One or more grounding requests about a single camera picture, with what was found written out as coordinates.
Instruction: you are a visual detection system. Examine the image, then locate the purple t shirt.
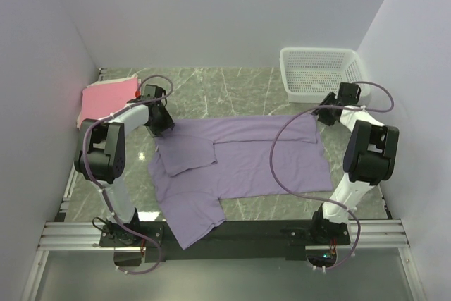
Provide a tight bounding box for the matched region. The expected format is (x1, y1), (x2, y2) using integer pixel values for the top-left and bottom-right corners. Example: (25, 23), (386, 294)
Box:
(148, 115), (333, 250)

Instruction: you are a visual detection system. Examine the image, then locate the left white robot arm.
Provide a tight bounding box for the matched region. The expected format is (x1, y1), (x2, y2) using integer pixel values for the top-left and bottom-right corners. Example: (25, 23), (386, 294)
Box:
(74, 84), (175, 246)

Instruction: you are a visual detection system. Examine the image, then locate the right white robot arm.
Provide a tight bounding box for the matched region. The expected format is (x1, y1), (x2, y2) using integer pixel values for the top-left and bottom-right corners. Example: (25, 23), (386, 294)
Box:
(309, 82), (400, 245)

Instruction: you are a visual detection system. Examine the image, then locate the white perforated plastic basket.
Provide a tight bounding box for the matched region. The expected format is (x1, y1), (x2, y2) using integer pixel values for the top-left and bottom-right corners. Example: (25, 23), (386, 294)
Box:
(279, 47), (368, 104)

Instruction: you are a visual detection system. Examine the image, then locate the folded pink t shirt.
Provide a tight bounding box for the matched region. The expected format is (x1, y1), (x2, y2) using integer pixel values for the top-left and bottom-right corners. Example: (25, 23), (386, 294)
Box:
(78, 78), (139, 129)

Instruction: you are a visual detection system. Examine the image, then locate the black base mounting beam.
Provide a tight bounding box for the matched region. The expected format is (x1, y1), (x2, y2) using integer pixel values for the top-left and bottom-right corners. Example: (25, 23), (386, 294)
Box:
(114, 220), (336, 267)

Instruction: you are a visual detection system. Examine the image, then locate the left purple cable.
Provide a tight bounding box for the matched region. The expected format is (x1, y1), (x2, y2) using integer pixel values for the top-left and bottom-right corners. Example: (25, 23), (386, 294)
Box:
(80, 74), (174, 245)

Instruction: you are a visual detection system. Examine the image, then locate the aluminium table edge rail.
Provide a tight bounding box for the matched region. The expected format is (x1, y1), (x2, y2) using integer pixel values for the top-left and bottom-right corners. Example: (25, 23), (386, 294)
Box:
(20, 68), (106, 301)

